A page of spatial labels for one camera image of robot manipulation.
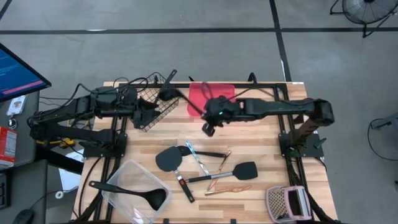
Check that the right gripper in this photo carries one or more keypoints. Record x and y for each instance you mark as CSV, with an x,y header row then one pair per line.
x,y
219,110

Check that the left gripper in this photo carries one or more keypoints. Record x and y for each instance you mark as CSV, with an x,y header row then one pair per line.
x,y
130,104

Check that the round black spatula red button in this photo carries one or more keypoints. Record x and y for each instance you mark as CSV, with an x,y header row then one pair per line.
x,y
168,159

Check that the silver table knife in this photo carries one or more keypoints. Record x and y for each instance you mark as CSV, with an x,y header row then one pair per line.
x,y
203,167

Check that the copper table knife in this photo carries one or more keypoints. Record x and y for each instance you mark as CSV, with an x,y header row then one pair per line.
x,y
230,189
222,165

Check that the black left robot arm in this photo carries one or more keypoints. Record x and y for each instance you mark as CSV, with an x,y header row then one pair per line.
x,y
84,107

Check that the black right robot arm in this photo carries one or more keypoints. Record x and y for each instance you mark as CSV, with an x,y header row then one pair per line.
x,y
280,107

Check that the pink plastic bin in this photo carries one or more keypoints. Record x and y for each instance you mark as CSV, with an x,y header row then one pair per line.
x,y
224,90

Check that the clear plastic container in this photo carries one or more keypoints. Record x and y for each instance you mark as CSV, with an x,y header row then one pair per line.
x,y
130,177

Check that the white sheet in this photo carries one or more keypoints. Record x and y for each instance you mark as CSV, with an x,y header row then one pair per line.
x,y
70,180

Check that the white tape roll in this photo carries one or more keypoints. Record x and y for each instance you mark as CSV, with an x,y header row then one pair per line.
x,y
56,195

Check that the grey cabinet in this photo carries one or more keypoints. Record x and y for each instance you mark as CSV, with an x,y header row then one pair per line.
x,y
29,149

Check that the pink perforated plastic basket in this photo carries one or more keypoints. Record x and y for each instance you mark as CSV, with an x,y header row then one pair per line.
x,y
289,205

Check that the white id badge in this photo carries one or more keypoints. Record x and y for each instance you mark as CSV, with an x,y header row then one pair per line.
x,y
17,105

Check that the computer monitor blue screen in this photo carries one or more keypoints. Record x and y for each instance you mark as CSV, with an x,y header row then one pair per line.
x,y
18,71

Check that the black computer mouse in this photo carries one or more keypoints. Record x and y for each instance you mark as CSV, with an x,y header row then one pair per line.
x,y
24,216

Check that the black keyboard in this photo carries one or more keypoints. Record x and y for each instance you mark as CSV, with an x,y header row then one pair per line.
x,y
3,189

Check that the black floor fan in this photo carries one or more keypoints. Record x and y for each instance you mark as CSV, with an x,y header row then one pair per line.
x,y
367,11

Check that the black metal table frame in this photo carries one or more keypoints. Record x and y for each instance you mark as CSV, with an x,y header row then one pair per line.
x,y
264,84

